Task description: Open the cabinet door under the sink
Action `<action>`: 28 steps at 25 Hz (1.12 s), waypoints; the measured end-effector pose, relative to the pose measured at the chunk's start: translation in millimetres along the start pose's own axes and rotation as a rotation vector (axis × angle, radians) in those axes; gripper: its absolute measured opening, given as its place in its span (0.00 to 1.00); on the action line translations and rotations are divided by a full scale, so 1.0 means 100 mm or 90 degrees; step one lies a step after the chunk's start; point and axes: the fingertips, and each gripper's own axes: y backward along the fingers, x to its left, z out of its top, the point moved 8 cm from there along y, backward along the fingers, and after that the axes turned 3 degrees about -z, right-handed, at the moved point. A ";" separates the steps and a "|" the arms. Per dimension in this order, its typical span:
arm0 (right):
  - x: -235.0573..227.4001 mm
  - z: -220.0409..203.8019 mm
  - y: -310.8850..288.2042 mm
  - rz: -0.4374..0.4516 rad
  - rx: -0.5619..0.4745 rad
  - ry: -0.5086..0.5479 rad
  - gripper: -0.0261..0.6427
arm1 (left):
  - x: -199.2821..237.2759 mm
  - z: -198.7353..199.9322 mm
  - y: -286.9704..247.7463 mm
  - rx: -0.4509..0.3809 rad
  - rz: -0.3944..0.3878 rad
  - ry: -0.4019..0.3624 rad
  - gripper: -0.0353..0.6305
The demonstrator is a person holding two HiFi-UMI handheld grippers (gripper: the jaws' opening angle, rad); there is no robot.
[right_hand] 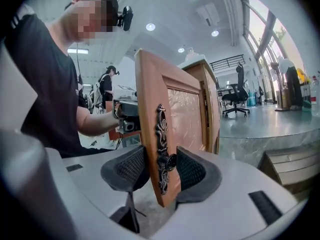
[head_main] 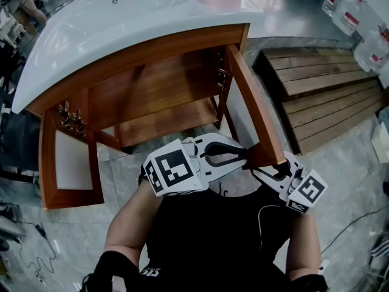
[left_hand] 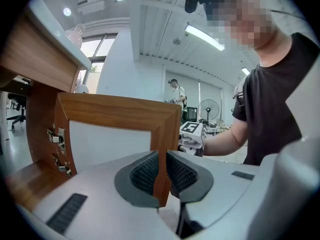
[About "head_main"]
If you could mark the person's left forearm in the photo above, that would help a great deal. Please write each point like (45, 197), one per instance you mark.
(127, 233)

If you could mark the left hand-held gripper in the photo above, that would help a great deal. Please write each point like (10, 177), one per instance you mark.
(173, 169)

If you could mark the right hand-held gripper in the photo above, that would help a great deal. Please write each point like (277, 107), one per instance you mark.
(308, 190)

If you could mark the wooden cabinet body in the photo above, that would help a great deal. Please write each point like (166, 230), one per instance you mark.
(136, 56)

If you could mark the wooden slat platform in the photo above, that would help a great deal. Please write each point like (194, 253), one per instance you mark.
(328, 102)

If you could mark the white sink basin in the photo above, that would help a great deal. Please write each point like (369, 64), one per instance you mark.
(91, 26)

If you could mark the white box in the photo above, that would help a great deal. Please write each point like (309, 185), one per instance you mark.
(381, 144)

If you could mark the wooden cabinet door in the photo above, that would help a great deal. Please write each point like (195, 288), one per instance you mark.
(48, 163)
(261, 117)

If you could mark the person's right forearm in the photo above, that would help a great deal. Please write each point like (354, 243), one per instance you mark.
(304, 248)

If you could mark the person's black shirt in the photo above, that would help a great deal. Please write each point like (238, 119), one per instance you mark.
(212, 239)

